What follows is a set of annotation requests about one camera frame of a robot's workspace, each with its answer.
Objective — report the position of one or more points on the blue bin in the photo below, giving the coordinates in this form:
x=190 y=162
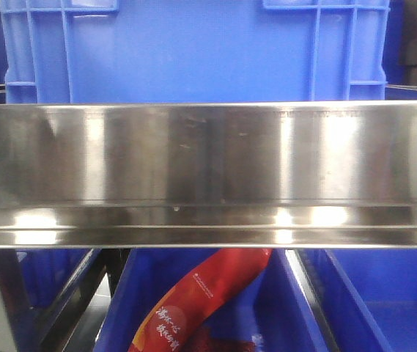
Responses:
x=271 y=314
x=368 y=296
x=45 y=272

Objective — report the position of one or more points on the blue bin lower right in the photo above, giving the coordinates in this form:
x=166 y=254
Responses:
x=368 y=296

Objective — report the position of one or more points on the stainless steel shelf rail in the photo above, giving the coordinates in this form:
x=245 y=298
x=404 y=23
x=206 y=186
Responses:
x=295 y=175

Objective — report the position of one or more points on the blue bin lower left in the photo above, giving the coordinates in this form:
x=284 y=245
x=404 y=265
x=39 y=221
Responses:
x=45 y=272

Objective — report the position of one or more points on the blue bin lower middle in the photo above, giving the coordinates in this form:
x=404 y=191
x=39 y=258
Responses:
x=271 y=314

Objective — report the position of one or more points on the red printed snack bag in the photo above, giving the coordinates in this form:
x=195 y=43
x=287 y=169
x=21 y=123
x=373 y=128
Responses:
x=195 y=297

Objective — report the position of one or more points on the large blue plastic crate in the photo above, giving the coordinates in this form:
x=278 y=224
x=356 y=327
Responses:
x=193 y=51

